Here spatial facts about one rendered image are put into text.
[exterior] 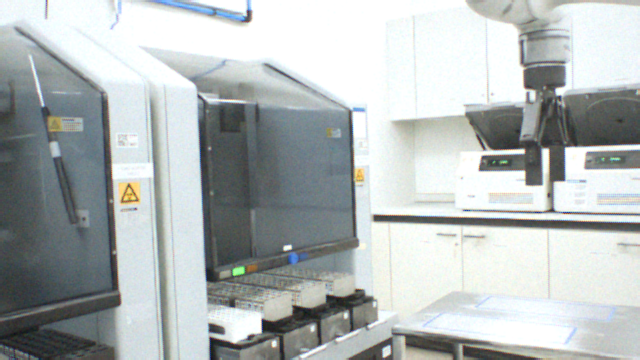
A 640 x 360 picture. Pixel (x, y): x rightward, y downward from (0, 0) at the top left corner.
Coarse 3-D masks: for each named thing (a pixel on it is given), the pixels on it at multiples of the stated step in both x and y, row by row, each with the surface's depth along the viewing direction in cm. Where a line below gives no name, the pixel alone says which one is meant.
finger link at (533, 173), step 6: (540, 150) 103; (540, 156) 103; (540, 162) 103; (528, 168) 104; (534, 168) 104; (540, 168) 103; (528, 174) 105; (534, 174) 104; (540, 174) 103; (528, 180) 105; (534, 180) 104; (540, 180) 103
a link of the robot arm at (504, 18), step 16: (464, 0) 95; (480, 0) 91; (496, 0) 91; (512, 0) 91; (528, 0) 91; (544, 0) 91; (560, 0) 90; (576, 0) 89; (592, 0) 88; (608, 0) 87; (624, 0) 87; (496, 16) 95; (512, 16) 94; (528, 16) 93; (544, 16) 94
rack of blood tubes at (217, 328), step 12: (216, 312) 153; (228, 312) 153; (240, 312) 153; (252, 312) 152; (216, 324) 161; (228, 324) 143; (240, 324) 144; (252, 324) 147; (216, 336) 146; (228, 336) 144; (240, 336) 144
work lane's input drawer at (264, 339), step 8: (248, 336) 145; (256, 336) 147; (264, 336) 147; (272, 336) 149; (216, 344) 146; (224, 344) 144; (232, 344) 142; (240, 344) 141; (248, 344) 142; (256, 344) 144; (264, 344) 146; (272, 344) 148; (216, 352) 144; (224, 352) 143; (232, 352) 141; (240, 352) 139; (248, 352) 141; (256, 352) 143; (264, 352) 146; (272, 352) 148
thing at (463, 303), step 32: (416, 320) 155; (448, 320) 154; (480, 320) 152; (512, 320) 151; (544, 320) 150; (576, 320) 149; (608, 320) 148; (544, 352) 130; (576, 352) 126; (608, 352) 124
